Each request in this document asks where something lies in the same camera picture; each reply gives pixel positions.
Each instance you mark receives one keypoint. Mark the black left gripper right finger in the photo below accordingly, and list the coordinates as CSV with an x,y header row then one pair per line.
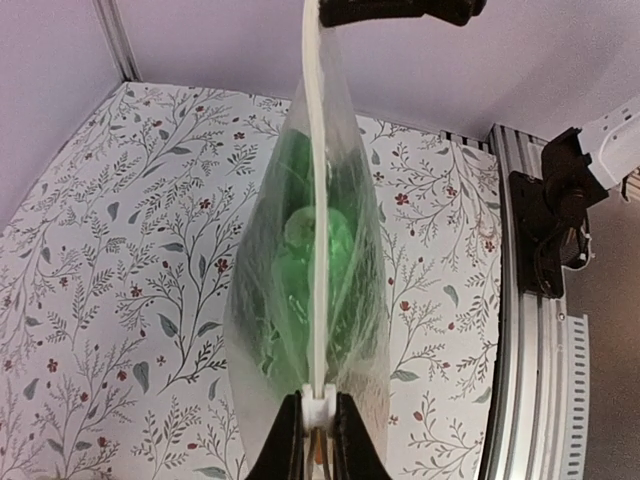
x,y
354,454

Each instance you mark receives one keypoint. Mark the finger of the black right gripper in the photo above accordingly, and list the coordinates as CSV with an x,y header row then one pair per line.
x,y
335,13

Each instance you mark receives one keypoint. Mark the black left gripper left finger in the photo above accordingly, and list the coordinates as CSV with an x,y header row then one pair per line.
x,y
282,455

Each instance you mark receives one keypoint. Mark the clear zip top bag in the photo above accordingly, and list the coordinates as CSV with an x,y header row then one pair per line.
x,y
321,109

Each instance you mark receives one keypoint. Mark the light green cucumber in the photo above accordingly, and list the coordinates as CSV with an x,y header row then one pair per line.
x,y
293,272

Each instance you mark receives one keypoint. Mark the white green bok choy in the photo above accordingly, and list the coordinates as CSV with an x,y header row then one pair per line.
x,y
288,187

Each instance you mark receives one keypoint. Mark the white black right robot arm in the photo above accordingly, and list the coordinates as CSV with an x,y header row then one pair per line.
x,y
611,142

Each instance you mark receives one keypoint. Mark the floral patterned table mat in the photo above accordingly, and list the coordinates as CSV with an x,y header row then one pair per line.
x,y
115,271

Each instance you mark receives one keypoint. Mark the aluminium front rail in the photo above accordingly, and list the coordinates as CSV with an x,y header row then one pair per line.
x,y
550,363

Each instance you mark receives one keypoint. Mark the left aluminium frame post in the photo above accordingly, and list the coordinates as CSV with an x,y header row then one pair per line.
x,y
110,19

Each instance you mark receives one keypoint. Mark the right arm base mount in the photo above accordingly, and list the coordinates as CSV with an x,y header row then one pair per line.
x,y
547,209

